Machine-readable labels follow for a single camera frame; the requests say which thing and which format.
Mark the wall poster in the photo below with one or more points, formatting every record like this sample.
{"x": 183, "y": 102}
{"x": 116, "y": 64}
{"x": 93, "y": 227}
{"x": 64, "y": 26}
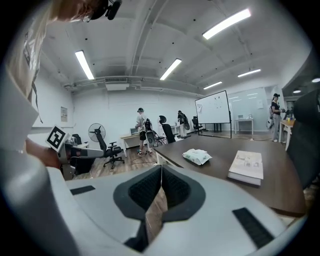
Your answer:
{"x": 64, "y": 114}

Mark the grey office chair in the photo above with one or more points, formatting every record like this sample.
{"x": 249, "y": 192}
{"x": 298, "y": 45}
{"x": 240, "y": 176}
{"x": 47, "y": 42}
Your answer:
{"x": 150, "y": 138}

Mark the black high-back chair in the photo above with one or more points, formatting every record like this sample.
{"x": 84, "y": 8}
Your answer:
{"x": 303, "y": 135}

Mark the rolling whiteboard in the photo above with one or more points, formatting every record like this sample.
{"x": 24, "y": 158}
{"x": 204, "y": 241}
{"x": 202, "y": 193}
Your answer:
{"x": 212, "y": 107}

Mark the black standing fan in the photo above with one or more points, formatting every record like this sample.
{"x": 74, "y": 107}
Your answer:
{"x": 96, "y": 131}

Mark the person's left forearm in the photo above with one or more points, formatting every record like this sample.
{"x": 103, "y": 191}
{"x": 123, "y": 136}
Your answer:
{"x": 41, "y": 153}

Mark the black head-worn camera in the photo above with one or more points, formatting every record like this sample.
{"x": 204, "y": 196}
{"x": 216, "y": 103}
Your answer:
{"x": 111, "y": 8}

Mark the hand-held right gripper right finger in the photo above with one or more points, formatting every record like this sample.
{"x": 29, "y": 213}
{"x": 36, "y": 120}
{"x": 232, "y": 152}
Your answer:
{"x": 220, "y": 212}

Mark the long ceiling light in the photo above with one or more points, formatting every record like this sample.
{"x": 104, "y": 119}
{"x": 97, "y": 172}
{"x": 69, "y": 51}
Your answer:
{"x": 249, "y": 73}
{"x": 212, "y": 85}
{"x": 84, "y": 64}
{"x": 170, "y": 69}
{"x": 226, "y": 24}

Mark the white thick book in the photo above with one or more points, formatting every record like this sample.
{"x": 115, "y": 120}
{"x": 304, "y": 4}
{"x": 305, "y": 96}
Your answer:
{"x": 247, "y": 166}

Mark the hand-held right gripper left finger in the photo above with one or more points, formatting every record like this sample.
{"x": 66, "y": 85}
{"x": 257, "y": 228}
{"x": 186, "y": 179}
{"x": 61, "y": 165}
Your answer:
{"x": 105, "y": 197}

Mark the white wet wipes pack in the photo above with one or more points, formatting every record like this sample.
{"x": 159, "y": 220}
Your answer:
{"x": 197, "y": 156}

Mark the black office chair with headrest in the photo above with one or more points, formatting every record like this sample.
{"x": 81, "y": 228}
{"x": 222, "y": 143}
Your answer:
{"x": 168, "y": 131}

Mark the light wooden desk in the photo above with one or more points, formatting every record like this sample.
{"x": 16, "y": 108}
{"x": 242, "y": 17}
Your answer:
{"x": 287, "y": 125}
{"x": 128, "y": 140}

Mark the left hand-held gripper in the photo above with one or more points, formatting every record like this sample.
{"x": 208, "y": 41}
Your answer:
{"x": 57, "y": 138}

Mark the small black office chair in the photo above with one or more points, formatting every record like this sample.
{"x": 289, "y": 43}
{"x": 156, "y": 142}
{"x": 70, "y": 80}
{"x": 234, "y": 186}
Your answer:
{"x": 197, "y": 123}

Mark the ceiling air conditioner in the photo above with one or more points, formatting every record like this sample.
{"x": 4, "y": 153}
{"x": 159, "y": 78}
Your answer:
{"x": 117, "y": 84}

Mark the grey laptop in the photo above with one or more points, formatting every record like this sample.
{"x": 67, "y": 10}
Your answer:
{"x": 134, "y": 131}

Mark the black office chair with armrests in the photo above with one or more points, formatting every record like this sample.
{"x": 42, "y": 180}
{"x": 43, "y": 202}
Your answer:
{"x": 110, "y": 150}

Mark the white desk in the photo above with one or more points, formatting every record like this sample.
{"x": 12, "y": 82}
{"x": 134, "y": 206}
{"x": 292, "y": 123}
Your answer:
{"x": 243, "y": 121}

